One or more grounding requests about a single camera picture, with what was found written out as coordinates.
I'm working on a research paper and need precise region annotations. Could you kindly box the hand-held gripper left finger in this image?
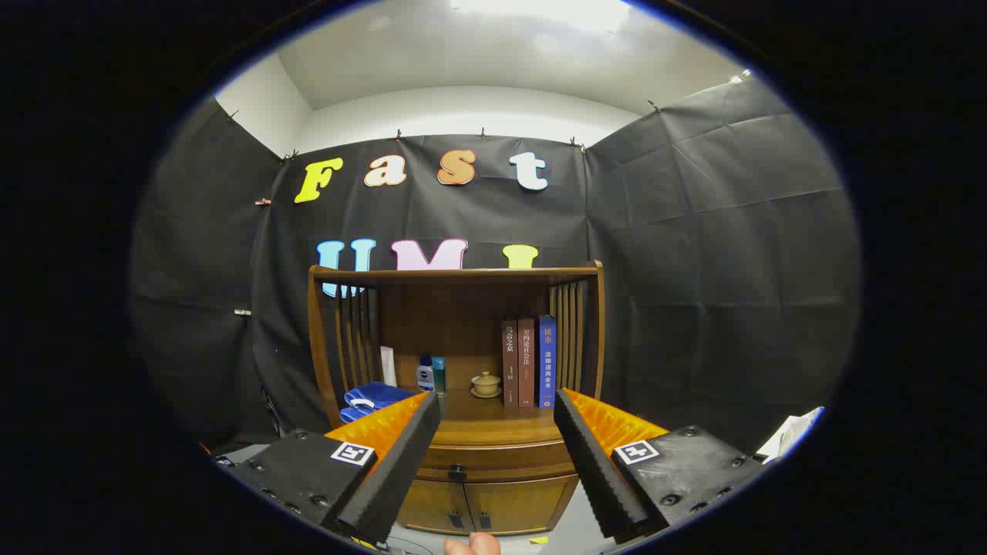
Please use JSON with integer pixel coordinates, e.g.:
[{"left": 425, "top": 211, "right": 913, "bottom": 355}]
[{"left": 220, "top": 389, "right": 442, "bottom": 545}]

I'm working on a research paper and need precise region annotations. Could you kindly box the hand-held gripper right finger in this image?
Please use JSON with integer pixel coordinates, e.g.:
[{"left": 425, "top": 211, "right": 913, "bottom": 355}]
[{"left": 554, "top": 388, "right": 772, "bottom": 540}]

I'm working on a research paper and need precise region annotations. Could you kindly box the wooden cabinet door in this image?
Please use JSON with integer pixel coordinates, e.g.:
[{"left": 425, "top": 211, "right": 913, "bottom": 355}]
[
  {"left": 397, "top": 479, "right": 473, "bottom": 534},
  {"left": 465, "top": 476, "right": 579, "bottom": 535}
]

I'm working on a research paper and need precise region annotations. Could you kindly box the wooden countertop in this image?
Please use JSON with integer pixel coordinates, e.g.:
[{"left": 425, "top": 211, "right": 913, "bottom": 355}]
[{"left": 339, "top": 383, "right": 575, "bottom": 448}]

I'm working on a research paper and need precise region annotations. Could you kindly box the wooden cabinet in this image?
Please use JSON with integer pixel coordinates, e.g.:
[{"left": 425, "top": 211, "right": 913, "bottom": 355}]
[{"left": 308, "top": 261, "right": 606, "bottom": 537}]

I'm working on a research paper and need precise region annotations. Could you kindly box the blue folded towel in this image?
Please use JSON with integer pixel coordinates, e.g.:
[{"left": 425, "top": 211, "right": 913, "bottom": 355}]
[{"left": 340, "top": 382, "right": 417, "bottom": 423}]

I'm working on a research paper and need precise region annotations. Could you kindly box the blue book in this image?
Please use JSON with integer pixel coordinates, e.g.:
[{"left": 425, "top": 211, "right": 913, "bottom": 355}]
[{"left": 537, "top": 315, "right": 557, "bottom": 409}]

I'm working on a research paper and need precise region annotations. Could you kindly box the reddish brown book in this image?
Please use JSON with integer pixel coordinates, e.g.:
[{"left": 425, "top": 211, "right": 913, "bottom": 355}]
[{"left": 517, "top": 318, "right": 537, "bottom": 409}]

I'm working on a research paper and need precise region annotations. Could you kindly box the dark brown book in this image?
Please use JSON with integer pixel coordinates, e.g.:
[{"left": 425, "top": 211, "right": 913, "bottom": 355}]
[{"left": 502, "top": 321, "right": 519, "bottom": 408}]

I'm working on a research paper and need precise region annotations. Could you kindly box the white paper sheet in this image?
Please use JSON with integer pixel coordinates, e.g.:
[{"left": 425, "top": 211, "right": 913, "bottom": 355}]
[{"left": 756, "top": 407, "right": 826, "bottom": 463}]

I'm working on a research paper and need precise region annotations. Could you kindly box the black backdrop cloth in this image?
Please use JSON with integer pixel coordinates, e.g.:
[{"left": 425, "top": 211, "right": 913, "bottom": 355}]
[{"left": 131, "top": 77, "right": 861, "bottom": 456}]

